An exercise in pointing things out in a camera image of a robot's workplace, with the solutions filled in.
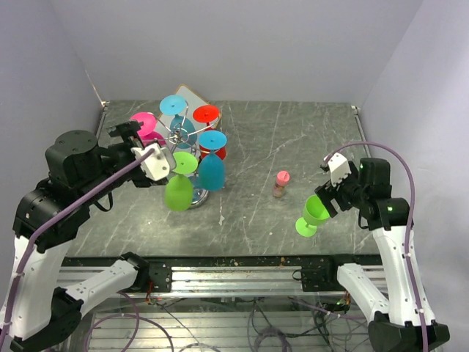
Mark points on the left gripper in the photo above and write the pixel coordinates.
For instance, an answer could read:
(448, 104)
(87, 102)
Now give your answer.
(128, 131)

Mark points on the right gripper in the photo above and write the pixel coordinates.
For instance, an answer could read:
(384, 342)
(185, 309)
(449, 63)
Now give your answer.
(327, 191)

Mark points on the magenta plastic wine glass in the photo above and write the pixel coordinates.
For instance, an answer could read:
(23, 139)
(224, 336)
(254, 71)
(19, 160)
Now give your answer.
(147, 133)

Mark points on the green wine glass front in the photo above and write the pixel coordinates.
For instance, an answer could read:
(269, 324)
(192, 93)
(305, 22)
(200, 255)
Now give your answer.
(314, 214)

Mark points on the green wine glass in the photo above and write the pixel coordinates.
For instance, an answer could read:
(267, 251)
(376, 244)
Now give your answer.
(178, 192)
(314, 214)

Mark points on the chrome wine glass rack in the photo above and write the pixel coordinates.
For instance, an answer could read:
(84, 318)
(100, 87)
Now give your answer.
(199, 194)

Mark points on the blue wine glass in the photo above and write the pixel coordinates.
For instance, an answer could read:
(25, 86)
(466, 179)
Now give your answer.
(212, 169)
(182, 130)

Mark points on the red plastic wine glass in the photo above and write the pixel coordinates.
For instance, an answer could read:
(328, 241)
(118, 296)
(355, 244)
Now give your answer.
(208, 114)

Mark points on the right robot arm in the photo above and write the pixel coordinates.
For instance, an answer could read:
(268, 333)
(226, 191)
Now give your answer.
(388, 234)

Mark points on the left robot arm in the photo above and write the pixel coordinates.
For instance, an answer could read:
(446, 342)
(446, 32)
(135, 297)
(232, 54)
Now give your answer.
(37, 313)

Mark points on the small pink-capped bottle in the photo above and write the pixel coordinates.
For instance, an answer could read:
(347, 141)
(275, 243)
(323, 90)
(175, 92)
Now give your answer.
(281, 182)

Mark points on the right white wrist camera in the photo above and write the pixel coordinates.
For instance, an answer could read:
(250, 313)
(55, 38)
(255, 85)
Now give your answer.
(338, 168)

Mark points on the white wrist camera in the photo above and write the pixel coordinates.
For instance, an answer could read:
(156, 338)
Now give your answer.
(338, 168)
(158, 164)

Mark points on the small whiteboard with wooden frame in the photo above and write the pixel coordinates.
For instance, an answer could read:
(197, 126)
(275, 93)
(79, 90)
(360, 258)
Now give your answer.
(194, 101)

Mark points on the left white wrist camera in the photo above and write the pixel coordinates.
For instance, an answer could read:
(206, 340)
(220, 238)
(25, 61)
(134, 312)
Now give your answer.
(158, 164)

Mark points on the aluminium mounting rail frame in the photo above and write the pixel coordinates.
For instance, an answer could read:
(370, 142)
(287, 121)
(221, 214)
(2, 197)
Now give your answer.
(383, 287)

